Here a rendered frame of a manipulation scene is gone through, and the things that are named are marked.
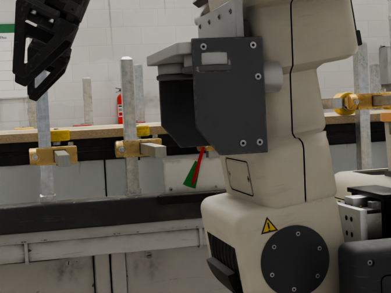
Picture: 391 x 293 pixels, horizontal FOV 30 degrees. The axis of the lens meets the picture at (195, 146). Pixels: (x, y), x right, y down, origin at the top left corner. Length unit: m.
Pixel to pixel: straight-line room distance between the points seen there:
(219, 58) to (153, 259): 1.55
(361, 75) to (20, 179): 1.13
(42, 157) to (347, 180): 1.02
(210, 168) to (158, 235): 0.25
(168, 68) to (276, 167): 0.27
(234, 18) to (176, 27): 8.53
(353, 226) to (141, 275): 1.41
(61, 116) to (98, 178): 6.95
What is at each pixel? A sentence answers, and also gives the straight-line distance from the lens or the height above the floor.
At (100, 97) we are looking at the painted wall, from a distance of 9.34.
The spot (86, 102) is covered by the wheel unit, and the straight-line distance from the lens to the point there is 3.24.
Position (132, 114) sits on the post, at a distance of 2.16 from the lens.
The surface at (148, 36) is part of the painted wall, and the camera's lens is 9.48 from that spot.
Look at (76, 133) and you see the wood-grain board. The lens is 2.34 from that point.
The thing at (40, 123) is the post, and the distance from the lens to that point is 2.14.
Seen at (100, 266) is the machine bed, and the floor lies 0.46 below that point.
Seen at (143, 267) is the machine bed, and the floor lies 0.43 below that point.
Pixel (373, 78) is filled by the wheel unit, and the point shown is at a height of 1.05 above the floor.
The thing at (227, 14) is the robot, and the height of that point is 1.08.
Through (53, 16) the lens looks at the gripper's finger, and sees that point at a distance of 0.81.
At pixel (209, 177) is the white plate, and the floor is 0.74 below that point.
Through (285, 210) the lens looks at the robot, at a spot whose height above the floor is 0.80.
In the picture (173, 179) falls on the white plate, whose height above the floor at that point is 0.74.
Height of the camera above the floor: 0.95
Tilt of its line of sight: 3 degrees down
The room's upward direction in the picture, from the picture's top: 3 degrees counter-clockwise
